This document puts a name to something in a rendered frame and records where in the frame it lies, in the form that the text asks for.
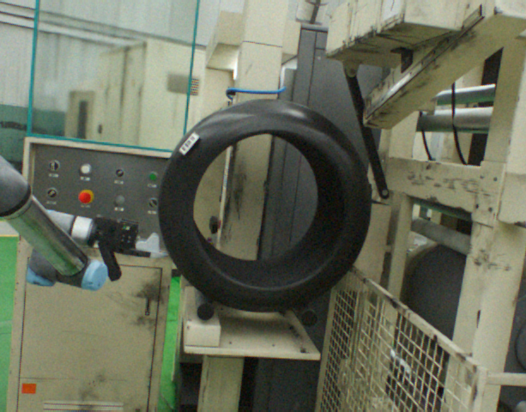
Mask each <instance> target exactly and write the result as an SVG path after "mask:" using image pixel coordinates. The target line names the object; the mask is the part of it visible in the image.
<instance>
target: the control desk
mask: <svg viewBox="0 0 526 412"><path fill-rule="evenodd" d="M171 155H172V154H170V153H161V151H154V150H146V149H139V148H125V147H117V146H109V145H101V144H94V143H86V142H72V141H64V140H56V139H49V138H41V137H32V136H28V137H25V143H24V157H23V169H22V177H23V178H24V179H25V180H26V181H27V182H28V183H29V184H30V185H31V187H32V195H33V197H34V198H35V199H36V200H37V201H39V202H40V204H41V205H42V206H43V207H44V208H45V209H47V210H54V211H56V212H59V213H64V214H67V215H74V216H80V217H85V218H88V219H93V221H94V220H95V216H97V215H102V217H106V218H111V219H114V220H117V219H119V218H121V219H126V220H130V221H138V222H139V227H138V229H139V230H138V234H137V236H136V241H135V243H137V241H138V240H139V239H148V237H149V236H150V234H151V233H157V234H158V235H159V248H160V251H165V252H168V251H167V249H166V246H165V245H164V243H163V240H162V237H161V233H160V225H159V218H158V198H159V190H160V182H161V179H162V176H163V172H164V170H166V165H167V163H168V161H169V159H170V157H171ZM18 240H19V241H20V242H18V251H17V263H16V276H15V302H14V314H13V328H12V341H11V354H10V367H9V392H8V406H7V412H157V408H158V398H159V389H160V374H161V366H162V356H163V348H164V340H165V331H166V323H167V314H168V307H169V298H170V290H171V280H172V265H173V261H172V259H171V257H170V255H169V257H163V258H151V257H150V258H148V257H135V256H131V255H123V254H118V253H115V252H114V255H115V258H116V260H117V263H118V266H119V267H120V269H121V272H123V274H121V276H120V278H119V279H118V280H116V281H115V282H111V280H110V279H109V277H108V276H107V278H106V282H105V284H104V286H103V287H102V288H101V289H99V290H97V291H90V290H83V289H82V288H76V287H73V286H70V285H66V284H63V283H59V282H56V284H55V286H53V287H42V286H37V285H33V284H30V283H28V282H27V280H26V275H27V265H28V264H29V260H30V257H31V253H32V249H33V248H32V247H31V246H30V245H29V244H28V243H27V242H26V241H25V240H24V239H23V238H22V236H21V235H20V234H19V233H18ZM22 384H36V387H35V393H34V394H33V393H21V388H22Z"/></svg>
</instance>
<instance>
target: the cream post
mask: <svg viewBox="0 0 526 412"><path fill-rule="evenodd" d="M287 6H288V0H244V7H243V14H242V22H241V30H240V36H239V37H240V38H239V52H238V56H237V58H238V60H237V69H236V76H235V79H236V78H237V77H238V83H237V88H240V89H250V90H267V91H269V90H278V83H279V76H280V69H281V54H282V47H283V40H284V33H285V26H286V19H287ZM276 97H277V94H246V93H238V92H236V98H235V101H233V104H235V103H238V102H241V101H245V100H257V99H276ZM271 139H272V135H270V134H263V135H258V136H251V137H248V138H246V139H243V140H241V141H239V142H236V143H235V144H233V145H232V146H230V147H228V148H227V160H226V166H227V182H226V189H224V187H223V192H222V199H221V213H220V220H221V229H218V236H217V245H216V249H218V250H219V251H222V252H224V253H225V254H227V255H229V256H232V257H234V258H240V259H246V260H257V253H258V246H259V238H260V231H261V224H262V217H263V204H264V195H265V188H266V181H267V174H268V167H269V154H270V146H271ZM243 365H244V356H241V355H224V354H203V367H202V375H201V383H200V390H199V398H198V405H197V412H238V407H239V393H240V386H241V379H242V372H243Z"/></svg>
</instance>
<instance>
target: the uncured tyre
mask: <svg viewBox="0 0 526 412"><path fill-rule="evenodd" d="M193 132H195V133H196V134H197V135H199V137H198V138H197V140H196V141H195V142H194V143H193V145H192V146H191V147H190V148H189V150H188V151H187V153H186V154H185V155H183V154H182V153H181V151H180V150H179V149H180V148H181V147H182V145H183V144H184V143H185V142H186V140H187V139H188V138H189V137H190V135H191V134H192V133H193ZM263 134H270V135H273V136H278V137H279V138H281V139H283V140H285V141H287V142H289V143H291V144H292V145H293V146H294V147H295V148H297V149H298V150H299V151H300V153H301V154H302V155H303V156H304V157H305V158H306V160H307V161H308V163H309V165H310V166H311V169H312V171H313V173H314V176H315V180H316V183H317V207H316V211H315V215H314V217H313V219H312V222H311V225H310V226H309V227H308V229H307V231H306V232H305V234H304V235H303V236H302V237H301V240H300V241H299V242H298V243H297V244H294V245H293V246H292V247H290V248H289V249H288V250H286V251H284V252H283V253H281V254H279V255H276V256H274V257H269V258H265V259H259V260H246V259H240V258H236V257H232V256H229V255H227V254H225V253H224V252H222V251H219V250H218V249H216V248H215V247H214V246H213V245H211V244H210V243H209V242H208V241H207V240H206V239H205V237H204V236H203V235H202V233H201V232H200V230H199V228H198V227H197V225H196V222H195V220H194V202H195V197H196V190H197V187H198V185H199V183H200V181H201V178H202V176H203V175H204V173H205V171H206V170H207V168H209V167H210V165H211V164H212V163H213V162H214V160H215V159H216V158H217V157H218V156H219V155H220V154H222V153H223V151H224V150H225V149H227V148H228V147H230V146H232V145H233V144H235V143H236V142H239V141H241V140H243V139H246V138H248V137H251V136H258V135H263ZM371 209H372V200H371V190H370V185H369V180H368V177H367V174H366V170H365V167H364V165H363V162H362V160H361V158H360V156H359V154H358V151H357V150H356V148H355V146H354V145H353V144H352V142H351V141H350V140H349V138H348V137H347V136H346V134H345V133H344V132H343V131H342V130H341V129H340V128H338V127H337V126H336V125H335V124H333V123H332V122H331V121H330V120H328V119H327V118H326V117H325V116H323V115H321V114H320V113H318V112H315V111H313V110H312V109H311V108H310V107H308V106H304V105H301V104H299V103H296V102H292V101H288V100H278V99H257V100H245V101H241V102H238V103H235V104H232V105H230V106H226V107H223V108H221V110H219V111H217V112H214V113H212V114H211V115H209V116H207V117H206V118H204V119H202V120H201V121H199V122H198V123H197V124H195V125H194V126H193V127H192V128H191V129H190V130H189V131H188V132H187V133H186V134H185V135H184V136H183V137H182V139H181V140H180V141H179V143H178V144H177V146H176V147H175V149H174V150H173V152H172V155H171V157H170V159H169V161H168V163H167V165H166V170H164V172H163V176H162V179H161V182H160V190H159V198H158V218H159V225H160V233H161V237H162V240H163V243H164V245H165V246H166V249H167V250H168V251H169V252H170V254H171V256H172V259H173V261H174V264H175V265H176V267H177V268H178V270H179V271H180V273H181V274H182V275H183V276H184V278H185V279H186V280H187V281H188V283H189V284H190V285H191V286H193V287H194V288H195V289H196V290H198V291H199V292H200V293H202V294H203V295H205V296H207V297H208V298H210V299H212V300H215V301H217V302H219V303H221V304H222V305H225V306H229V307H231V308H235V309H238V310H242V311H247V312H280V311H285V310H289V309H292V308H296V307H299V306H303V305H305V304H307V303H309V302H311V301H313V300H315V299H317V298H318V297H320V296H322V295H323V294H325V293H326V292H328V291H329V290H330V289H332V288H333V287H334V286H335V285H336V284H337V283H338V282H340V280H341V279H342V278H343V277H344V276H345V275H346V274H347V272H348V271H349V270H350V269H351V267H352V266H353V264H354V262H355V261H356V259H357V257H358V256H359V254H360V252H361V249H362V247H363V245H364V243H365V241H366V235H367V232H368V228H369V224H370V219H371Z"/></svg>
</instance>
